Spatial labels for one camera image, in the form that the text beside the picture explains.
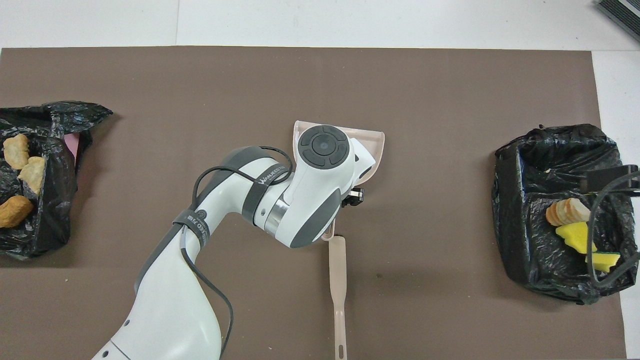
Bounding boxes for beige sliced bread chunk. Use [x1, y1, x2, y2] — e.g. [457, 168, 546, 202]
[545, 197, 594, 227]

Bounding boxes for beige plastic dustpan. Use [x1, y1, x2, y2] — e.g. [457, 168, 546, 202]
[292, 120, 386, 242]

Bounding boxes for yellow sponge piece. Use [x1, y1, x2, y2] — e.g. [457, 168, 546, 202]
[555, 221, 598, 254]

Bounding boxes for beige brush with black bristles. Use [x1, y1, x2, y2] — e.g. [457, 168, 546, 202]
[327, 236, 348, 360]

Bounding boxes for yellow sponge with green pad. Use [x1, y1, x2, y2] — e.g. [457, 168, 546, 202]
[586, 251, 622, 273]

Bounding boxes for orange striped croissant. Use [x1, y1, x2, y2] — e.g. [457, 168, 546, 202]
[2, 133, 30, 171]
[17, 156, 47, 196]

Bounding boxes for brown peanut shaped bread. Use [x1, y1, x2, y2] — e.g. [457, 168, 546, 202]
[0, 195, 35, 229]

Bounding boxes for black bag lined bin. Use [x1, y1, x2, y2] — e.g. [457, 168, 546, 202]
[491, 123, 640, 305]

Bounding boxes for crumpled black trash bag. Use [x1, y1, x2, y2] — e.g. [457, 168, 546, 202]
[0, 101, 114, 261]

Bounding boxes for brown table mat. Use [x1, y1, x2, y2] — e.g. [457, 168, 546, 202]
[0, 46, 627, 360]

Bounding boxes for grey ribbed device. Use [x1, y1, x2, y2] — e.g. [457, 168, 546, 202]
[596, 0, 640, 29]

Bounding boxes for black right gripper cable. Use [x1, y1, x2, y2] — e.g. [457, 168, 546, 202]
[585, 172, 640, 288]

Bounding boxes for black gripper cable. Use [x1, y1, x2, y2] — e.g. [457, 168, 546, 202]
[585, 172, 640, 288]
[181, 146, 293, 360]

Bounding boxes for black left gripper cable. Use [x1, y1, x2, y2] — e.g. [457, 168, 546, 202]
[181, 146, 293, 360]

